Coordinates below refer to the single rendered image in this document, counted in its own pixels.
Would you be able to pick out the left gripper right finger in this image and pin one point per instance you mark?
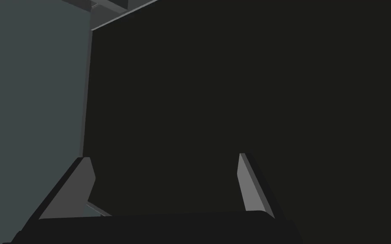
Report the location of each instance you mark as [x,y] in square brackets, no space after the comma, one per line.
[249,189]

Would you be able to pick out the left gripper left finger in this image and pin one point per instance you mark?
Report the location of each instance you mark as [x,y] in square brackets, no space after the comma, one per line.
[70,193]

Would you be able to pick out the black door leaf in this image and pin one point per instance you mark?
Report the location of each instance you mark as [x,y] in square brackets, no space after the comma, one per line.
[236,84]

